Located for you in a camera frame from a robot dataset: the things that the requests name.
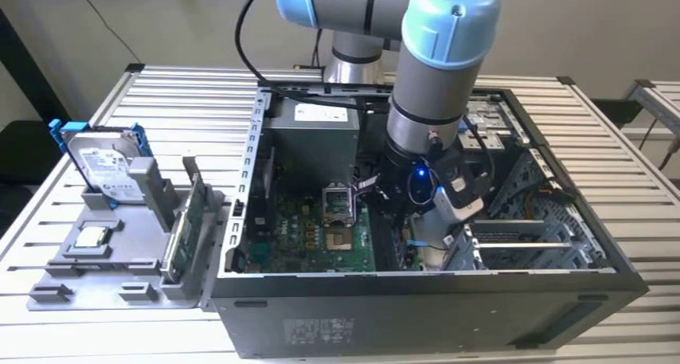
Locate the green graphics card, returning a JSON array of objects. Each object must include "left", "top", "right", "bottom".
[{"left": 160, "top": 155, "right": 215, "bottom": 284}]

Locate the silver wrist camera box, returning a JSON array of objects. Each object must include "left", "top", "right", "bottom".
[{"left": 431, "top": 175, "right": 487, "bottom": 223}]

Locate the CPU socket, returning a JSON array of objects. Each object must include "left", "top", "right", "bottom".
[{"left": 323, "top": 223, "right": 356, "bottom": 254}]

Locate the black furniture frame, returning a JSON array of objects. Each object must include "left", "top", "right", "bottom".
[{"left": 0, "top": 7, "right": 71, "bottom": 186}]

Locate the socket locking lever wire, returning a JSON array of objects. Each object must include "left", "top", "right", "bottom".
[{"left": 350, "top": 182, "right": 363, "bottom": 224}]

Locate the metal socket cover frame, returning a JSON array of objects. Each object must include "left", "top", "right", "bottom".
[{"left": 322, "top": 180, "right": 355, "bottom": 222}]

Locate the black open PC case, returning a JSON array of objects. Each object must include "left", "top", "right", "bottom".
[{"left": 210, "top": 79, "right": 651, "bottom": 360}]

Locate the aluminium slat side table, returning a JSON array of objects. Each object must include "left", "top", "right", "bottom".
[{"left": 619, "top": 79, "right": 680, "bottom": 142}]

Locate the silver-topped CPU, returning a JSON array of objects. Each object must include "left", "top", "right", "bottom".
[{"left": 74, "top": 226, "right": 112, "bottom": 249}]

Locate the blue-ended SATA wire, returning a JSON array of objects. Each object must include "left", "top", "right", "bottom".
[{"left": 407, "top": 239, "right": 452, "bottom": 250}]

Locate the thick black camera cable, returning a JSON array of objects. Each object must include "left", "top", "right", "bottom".
[{"left": 234, "top": 0, "right": 374, "bottom": 111}]

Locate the grey power supply unit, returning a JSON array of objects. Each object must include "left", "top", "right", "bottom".
[{"left": 263, "top": 95, "right": 392, "bottom": 182}]

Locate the perforated metal disk bay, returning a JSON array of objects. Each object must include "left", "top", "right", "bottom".
[{"left": 443, "top": 219, "right": 586, "bottom": 272}]

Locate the grey parts rack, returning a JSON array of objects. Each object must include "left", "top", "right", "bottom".
[{"left": 24, "top": 155, "right": 236, "bottom": 312}]

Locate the hard disk in blue carrier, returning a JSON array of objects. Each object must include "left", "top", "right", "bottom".
[{"left": 47, "top": 119, "right": 156, "bottom": 210}]

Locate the black case fan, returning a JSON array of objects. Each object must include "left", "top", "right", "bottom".
[{"left": 244, "top": 194, "right": 276, "bottom": 244}]

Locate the grey metal drive cage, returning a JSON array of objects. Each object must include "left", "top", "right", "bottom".
[{"left": 456, "top": 95, "right": 531, "bottom": 174}]

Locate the black box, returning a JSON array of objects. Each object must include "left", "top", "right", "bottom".
[{"left": 588, "top": 99, "right": 644, "bottom": 127}]

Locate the black RAM slot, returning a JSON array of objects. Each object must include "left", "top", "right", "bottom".
[
  {"left": 392, "top": 226, "right": 404, "bottom": 272},
  {"left": 379, "top": 224, "right": 390, "bottom": 272},
  {"left": 386, "top": 224, "right": 396, "bottom": 272}
]

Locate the green motherboard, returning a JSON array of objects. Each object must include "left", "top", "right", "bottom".
[{"left": 234, "top": 156, "right": 427, "bottom": 273}]

